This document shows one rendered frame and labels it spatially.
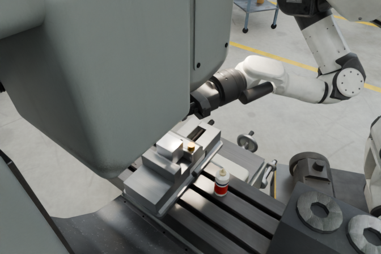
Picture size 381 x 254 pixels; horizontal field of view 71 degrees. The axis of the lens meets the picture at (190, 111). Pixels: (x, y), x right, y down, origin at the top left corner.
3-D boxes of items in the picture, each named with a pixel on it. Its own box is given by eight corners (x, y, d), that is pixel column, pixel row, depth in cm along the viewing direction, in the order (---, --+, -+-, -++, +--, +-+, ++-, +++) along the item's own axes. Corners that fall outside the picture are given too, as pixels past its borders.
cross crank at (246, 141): (239, 141, 147) (242, 125, 139) (259, 151, 141) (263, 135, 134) (224, 159, 137) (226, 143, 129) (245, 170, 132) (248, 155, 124)
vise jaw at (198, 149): (172, 134, 91) (172, 126, 88) (203, 151, 85) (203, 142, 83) (160, 145, 87) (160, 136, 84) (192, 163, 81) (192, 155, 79)
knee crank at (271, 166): (270, 159, 149) (272, 152, 145) (280, 164, 146) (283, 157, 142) (252, 186, 135) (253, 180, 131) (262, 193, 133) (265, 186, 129)
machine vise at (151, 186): (189, 128, 103) (189, 106, 96) (223, 144, 97) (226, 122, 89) (122, 193, 81) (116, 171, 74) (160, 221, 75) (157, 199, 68)
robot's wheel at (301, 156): (322, 178, 149) (334, 155, 136) (323, 186, 145) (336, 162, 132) (284, 171, 153) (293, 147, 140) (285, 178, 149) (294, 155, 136)
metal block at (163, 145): (168, 146, 84) (166, 132, 81) (183, 155, 82) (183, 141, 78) (157, 156, 81) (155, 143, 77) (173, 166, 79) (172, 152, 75)
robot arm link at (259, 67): (245, 51, 72) (292, 62, 73) (234, 72, 79) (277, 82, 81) (245, 70, 68) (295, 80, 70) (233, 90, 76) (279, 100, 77)
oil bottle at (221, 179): (218, 183, 84) (220, 160, 77) (229, 189, 83) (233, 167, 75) (211, 192, 82) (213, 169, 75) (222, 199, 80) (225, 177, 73)
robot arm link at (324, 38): (348, 87, 85) (317, 23, 84) (381, 82, 72) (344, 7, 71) (317, 104, 84) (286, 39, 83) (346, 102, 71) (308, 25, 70)
